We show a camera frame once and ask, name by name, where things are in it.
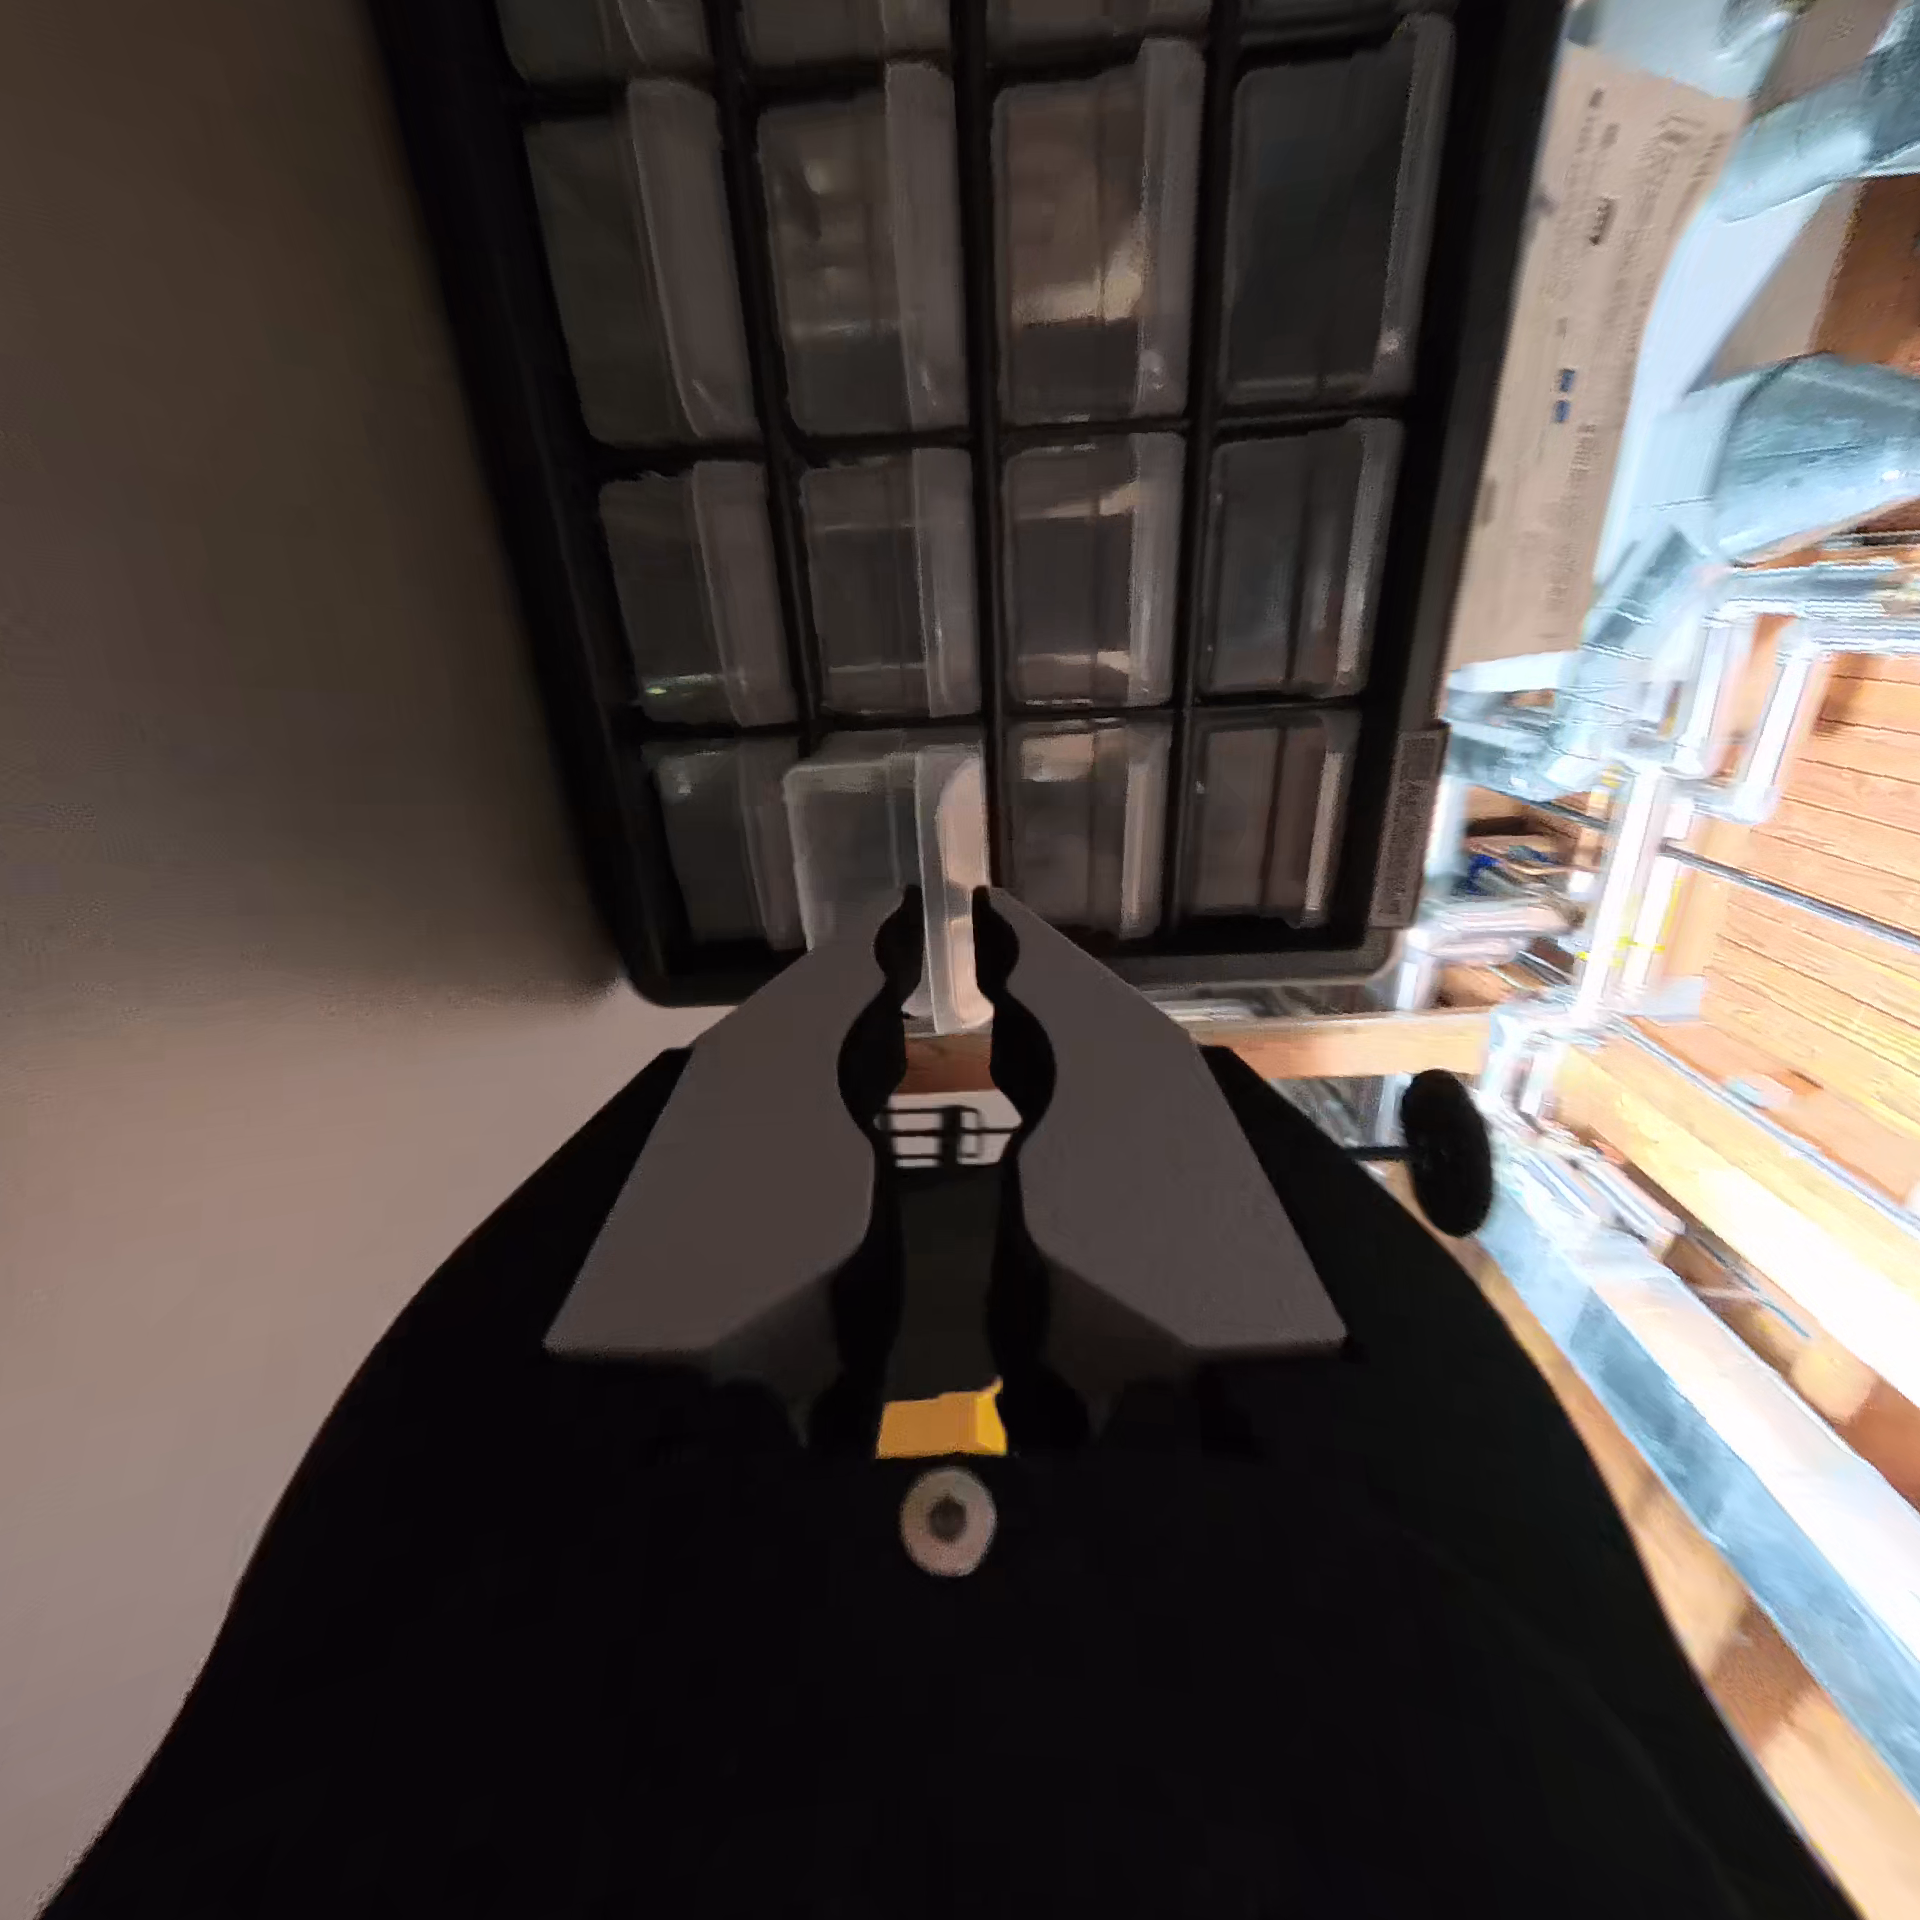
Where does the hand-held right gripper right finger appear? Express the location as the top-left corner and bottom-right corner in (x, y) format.
(977, 885), (1346, 1426)

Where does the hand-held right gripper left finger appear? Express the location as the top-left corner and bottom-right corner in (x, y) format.
(544, 885), (923, 1434)

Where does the clear plastic drawer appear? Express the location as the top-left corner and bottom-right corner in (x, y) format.
(784, 748), (998, 1037)

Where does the black drawer cabinet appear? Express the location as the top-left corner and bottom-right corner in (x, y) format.
(368, 0), (1569, 1011)

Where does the black round knob on rod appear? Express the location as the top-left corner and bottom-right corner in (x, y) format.
(1357, 1067), (1498, 1238)

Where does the silver ceiling air duct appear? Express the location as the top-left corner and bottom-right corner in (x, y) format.
(1569, 0), (1920, 600)

